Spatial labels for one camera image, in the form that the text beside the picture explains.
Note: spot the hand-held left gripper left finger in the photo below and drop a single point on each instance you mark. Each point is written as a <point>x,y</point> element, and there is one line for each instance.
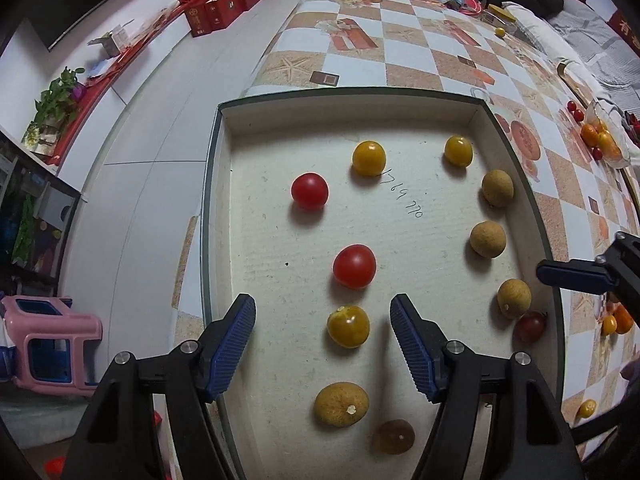
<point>230,345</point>

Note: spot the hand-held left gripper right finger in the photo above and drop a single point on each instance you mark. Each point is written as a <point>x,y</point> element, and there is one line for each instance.
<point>417,350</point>

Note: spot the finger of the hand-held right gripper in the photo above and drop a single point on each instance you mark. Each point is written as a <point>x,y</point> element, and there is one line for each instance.
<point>570,274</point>

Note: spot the brown longan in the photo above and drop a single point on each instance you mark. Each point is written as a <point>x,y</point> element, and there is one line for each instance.
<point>392,436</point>
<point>514,298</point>
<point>497,188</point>
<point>488,239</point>
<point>341,404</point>

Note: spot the dark red cherry tomato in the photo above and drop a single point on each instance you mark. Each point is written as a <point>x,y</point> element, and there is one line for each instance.
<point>531,327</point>

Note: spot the white shallow tray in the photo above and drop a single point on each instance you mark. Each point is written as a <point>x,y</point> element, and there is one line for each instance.
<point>280,240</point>

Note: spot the clear glass bowl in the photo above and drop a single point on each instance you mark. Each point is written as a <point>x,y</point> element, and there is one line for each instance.
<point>620,160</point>

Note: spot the pink plastic stool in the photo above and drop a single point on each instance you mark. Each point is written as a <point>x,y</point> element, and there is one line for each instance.
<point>30,310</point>

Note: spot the dark glass cabinet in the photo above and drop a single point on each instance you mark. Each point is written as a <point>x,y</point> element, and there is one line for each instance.
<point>30,220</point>

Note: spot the grey sofa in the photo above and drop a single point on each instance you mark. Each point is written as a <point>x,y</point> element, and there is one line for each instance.
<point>590,35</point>

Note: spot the red cushion with gold print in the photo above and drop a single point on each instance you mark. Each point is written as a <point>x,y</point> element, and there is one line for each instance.
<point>625,27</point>

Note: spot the plastic container with gold lid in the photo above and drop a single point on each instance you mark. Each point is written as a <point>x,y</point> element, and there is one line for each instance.
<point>500,14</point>

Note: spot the checkered tablecloth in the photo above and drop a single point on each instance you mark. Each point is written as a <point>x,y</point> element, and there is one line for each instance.
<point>400,60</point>

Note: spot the potted green plant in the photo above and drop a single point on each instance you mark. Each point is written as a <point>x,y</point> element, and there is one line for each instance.
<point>57,100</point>

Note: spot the small white carton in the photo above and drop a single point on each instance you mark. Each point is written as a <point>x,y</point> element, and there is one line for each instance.
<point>112,40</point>

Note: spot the large red gift box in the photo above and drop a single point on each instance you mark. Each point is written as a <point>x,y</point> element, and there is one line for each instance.
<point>200,15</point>
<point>230,2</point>

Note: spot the black television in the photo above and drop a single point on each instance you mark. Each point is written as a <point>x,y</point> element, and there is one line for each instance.
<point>75,0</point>

